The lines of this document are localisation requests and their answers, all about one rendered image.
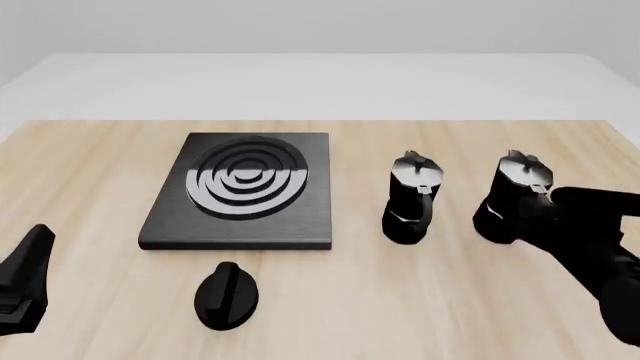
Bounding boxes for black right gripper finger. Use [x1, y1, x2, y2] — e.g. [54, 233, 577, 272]
[514, 204, 624, 298]
[549, 186, 640, 221]

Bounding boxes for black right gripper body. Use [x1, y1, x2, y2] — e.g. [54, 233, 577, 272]
[596, 216, 640, 345]

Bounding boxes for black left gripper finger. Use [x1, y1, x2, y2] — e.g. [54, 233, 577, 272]
[0, 223, 57, 301]

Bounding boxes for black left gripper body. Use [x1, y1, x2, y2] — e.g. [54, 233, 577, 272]
[0, 286, 50, 336]

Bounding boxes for black moka pot silver lid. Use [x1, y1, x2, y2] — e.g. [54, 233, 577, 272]
[381, 149, 446, 246]
[472, 148, 555, 246]

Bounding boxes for flat black stove plate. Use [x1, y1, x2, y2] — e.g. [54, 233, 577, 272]
[135, 131, 334, 253]

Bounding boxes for round black stove knob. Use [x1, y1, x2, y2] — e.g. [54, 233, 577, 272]
[193, 261, 260, 332]

